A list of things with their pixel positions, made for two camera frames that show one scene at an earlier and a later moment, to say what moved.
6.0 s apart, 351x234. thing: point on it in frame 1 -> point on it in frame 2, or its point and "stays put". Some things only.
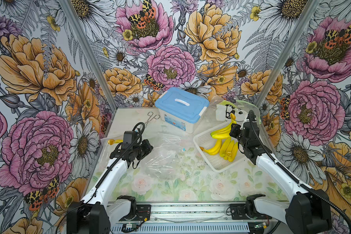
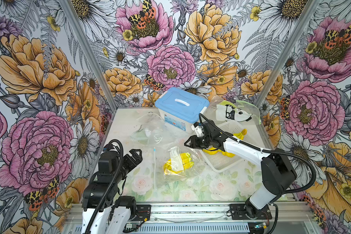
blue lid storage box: [181, 107] stays put
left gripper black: [148, 149] -> [132, 165]
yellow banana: [214, 150] stays put
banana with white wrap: [112, 142] -> [178, 162]
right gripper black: [237, 127] -> [194, 143]
